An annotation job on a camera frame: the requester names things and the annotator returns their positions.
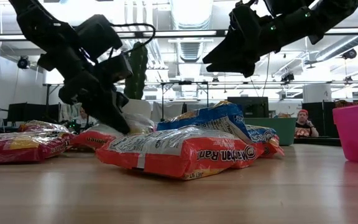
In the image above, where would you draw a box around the blue Maruchan ramen pack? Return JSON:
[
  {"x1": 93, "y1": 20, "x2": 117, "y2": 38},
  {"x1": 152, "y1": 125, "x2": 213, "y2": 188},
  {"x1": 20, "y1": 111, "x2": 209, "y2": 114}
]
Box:
[
  {"x1": 156, "y1": 100, "x2": 252, "y2": 144},
  {"x1": 246, "y1": 124, "x2": 277, "y2": 144}
]

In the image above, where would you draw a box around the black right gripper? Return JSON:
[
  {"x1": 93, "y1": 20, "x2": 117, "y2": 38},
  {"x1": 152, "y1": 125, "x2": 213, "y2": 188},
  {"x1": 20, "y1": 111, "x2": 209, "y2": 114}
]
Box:
[{"x1": 202, "y1": 2, "x2": 281, "y2": 78}]

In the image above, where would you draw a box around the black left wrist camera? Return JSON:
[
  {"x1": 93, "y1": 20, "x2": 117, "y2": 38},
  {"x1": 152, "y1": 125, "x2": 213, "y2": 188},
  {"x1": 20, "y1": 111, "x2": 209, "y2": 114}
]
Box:
[{"x1": 99, "y1": 54, "x2": 134, "y2": 84}]

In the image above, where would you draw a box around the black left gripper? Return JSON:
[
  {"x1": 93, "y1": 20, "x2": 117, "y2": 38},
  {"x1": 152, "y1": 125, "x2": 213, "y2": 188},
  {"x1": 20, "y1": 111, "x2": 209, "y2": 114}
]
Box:
[{"x1": 37, "y1": 46, "x2": 132, "y2": 136}]

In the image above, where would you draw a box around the black background table frame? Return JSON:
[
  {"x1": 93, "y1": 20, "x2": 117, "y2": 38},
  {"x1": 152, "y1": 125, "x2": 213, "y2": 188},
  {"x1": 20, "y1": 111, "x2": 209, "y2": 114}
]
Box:
[{"x1": 42, "y1": 80, "x2": 211, "y2": 121}]

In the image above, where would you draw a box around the green cactus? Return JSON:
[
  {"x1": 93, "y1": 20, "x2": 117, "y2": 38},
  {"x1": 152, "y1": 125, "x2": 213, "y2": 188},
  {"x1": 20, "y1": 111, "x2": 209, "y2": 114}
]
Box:
[{"x1": 123, "y1": 41, "x2": 149, "y2": 101}]

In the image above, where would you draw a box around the black cabinet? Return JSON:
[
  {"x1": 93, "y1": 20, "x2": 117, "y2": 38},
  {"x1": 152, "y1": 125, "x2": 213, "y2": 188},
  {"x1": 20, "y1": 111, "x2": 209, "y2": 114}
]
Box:
[{"x1": 301, "y1": 101, "x2": 337, "y2": 138}]

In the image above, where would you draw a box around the black ceiling spot lamp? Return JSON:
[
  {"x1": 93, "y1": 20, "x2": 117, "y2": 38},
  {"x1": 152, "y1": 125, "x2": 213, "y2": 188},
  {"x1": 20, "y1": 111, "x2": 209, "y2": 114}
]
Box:
[
  {"x1": 16, "y1": 55, "x2": 31, "y2": 70},
  {"x1": 341, "y1": 49, "x2": 358, "y2": 60}
]

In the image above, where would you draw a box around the black computer monitor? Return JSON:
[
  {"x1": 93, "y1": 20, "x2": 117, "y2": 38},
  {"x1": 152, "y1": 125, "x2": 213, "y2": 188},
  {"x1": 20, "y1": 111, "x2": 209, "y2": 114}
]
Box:
[{"x1": 227, "y1": 96, "x2": 270, "y2": 119}]

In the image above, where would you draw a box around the red Maruchan ramen pack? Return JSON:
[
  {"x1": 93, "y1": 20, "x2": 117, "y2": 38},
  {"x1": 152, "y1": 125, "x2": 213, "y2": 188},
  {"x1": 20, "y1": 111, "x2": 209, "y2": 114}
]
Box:
[
  {"x1": 0, "y1": 129, "x2": 76, "y2": 166},
  {"x1": 17, "y1": 119, "x2": 71, "y2": 135}
]

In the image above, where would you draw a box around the teal plastic bin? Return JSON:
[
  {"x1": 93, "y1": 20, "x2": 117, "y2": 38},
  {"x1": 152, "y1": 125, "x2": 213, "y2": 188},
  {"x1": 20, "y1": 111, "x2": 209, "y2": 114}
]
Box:
[{"x1": 243, "y1": 117, "x2": 298, "y2": 147}]

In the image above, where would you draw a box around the dark wide monitor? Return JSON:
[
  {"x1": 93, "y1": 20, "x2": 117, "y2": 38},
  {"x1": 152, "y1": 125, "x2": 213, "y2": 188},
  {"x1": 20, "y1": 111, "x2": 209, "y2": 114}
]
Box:
[{"x1": 6, "y1": 102, "x2": 60, "y2": 123}]

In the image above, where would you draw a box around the white cabinet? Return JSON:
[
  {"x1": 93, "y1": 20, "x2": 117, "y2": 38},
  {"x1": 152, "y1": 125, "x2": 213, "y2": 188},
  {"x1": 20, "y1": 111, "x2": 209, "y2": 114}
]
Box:
[{"x1": 302, "y1": 83, "x2": 333, "y2": 104}]

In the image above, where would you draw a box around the orange Maruchan ramen pack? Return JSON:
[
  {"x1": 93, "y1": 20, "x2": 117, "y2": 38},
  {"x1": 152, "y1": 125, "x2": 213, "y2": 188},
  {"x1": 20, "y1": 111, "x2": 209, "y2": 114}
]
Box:
[
  {"x1": 71, "y1": 112, "x2": 155, "y2": 151},
  {"x1": 94, "y1": 125, "x2": 264, "y2": 181},
  {"x1": 258, "y1": 134, "x2": 286, "y2": 159}
]

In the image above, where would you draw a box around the silver ventilation duct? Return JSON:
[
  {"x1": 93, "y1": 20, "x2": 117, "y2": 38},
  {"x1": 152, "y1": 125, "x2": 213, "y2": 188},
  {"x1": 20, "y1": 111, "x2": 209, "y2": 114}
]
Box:
[{"x1": 169, "y1": 0, "x2": 214, "y2": 63}]

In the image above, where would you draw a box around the black overhead light bar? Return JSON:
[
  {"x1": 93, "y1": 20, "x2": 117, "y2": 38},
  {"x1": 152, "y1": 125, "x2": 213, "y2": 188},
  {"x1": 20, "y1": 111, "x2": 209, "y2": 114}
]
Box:
[{"x1": 0, "y1": 29, "x2": 358, "y2": 40}]

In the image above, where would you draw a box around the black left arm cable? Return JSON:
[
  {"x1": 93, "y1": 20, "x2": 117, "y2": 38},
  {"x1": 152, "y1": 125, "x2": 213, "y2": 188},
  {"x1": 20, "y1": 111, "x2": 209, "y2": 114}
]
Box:
[{"x1": 109, "y1": 22, "x2": 157, "y2": 56}]

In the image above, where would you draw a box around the black device with green lights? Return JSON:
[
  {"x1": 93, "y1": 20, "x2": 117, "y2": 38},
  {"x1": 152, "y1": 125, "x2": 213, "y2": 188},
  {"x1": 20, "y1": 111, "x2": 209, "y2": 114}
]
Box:
[{"x1": 63, "y1": 118, "x2": 90, "y2": 134}]

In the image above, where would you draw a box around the person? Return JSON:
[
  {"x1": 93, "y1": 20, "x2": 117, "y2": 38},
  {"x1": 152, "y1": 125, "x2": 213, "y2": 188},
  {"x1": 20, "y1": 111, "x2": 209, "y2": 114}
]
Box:
[
  {"x1": 72, "y1": 106, "x2": 98, "y2": 128},
  {"x1": 293, "y1": 108, "x2": 320, "y2": 139}
]

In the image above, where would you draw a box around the black aluminium table frame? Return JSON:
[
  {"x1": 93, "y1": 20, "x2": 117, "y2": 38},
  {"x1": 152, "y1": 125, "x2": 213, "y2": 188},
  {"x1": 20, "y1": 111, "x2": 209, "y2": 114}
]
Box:
[{"x1": 293, "y1": 136, "x2": 342, "y2": 147}]

